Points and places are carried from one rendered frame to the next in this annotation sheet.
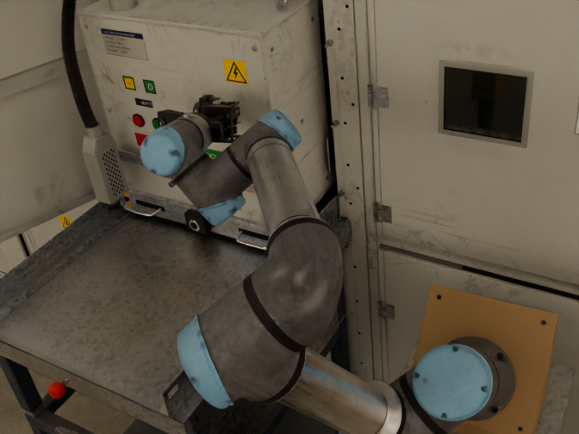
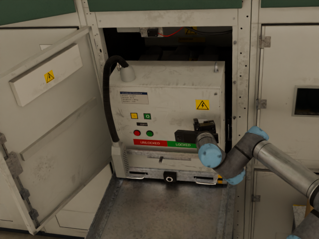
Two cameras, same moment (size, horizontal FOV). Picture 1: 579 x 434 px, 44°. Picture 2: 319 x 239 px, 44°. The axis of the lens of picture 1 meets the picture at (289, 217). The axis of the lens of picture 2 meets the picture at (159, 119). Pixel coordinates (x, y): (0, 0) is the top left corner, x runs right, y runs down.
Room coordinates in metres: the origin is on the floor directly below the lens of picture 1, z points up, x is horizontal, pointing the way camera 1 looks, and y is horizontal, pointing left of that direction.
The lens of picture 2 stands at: (0.15, 0.66, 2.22)
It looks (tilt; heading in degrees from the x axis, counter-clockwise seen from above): 36 degrees down; 342
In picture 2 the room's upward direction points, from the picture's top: 7 degrees counter-clockwise
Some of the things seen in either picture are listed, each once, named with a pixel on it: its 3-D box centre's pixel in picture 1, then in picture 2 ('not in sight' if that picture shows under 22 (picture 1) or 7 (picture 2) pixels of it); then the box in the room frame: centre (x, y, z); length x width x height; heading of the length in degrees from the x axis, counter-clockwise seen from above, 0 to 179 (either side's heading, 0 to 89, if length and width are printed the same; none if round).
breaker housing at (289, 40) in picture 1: (245, 77); (175, 100); (1.66, 0.07, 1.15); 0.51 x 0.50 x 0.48; 145
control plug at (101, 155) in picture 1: (105, 165); (120, 158); (1.52, 0.42, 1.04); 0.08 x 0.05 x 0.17; 145
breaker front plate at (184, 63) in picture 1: (183, 127); (165, 133); (1.45, 0.21, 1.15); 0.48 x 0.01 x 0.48; 55
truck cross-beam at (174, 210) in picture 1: (206, 213); (171, 171); (1.47, 0.20, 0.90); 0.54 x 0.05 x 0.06; 55
